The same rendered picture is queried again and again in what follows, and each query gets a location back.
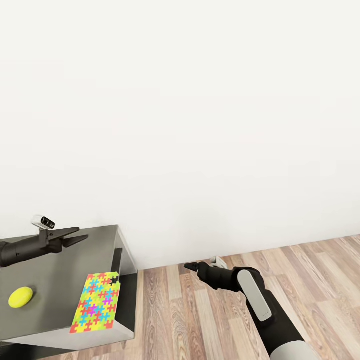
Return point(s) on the jigsaw puzzle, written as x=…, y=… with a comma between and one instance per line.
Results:
x=98, y=304

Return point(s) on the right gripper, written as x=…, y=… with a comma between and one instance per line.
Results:
x=208, y=274

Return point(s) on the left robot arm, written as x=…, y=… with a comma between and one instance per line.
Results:
x=47, y=240

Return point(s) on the tennis ball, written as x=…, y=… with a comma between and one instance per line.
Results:
x=20, y=297

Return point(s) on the desk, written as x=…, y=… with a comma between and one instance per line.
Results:
x=41, y=328

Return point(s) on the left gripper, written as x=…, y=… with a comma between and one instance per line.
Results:
x=47, y=242

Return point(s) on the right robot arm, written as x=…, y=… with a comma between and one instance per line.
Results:
x=280, y=337

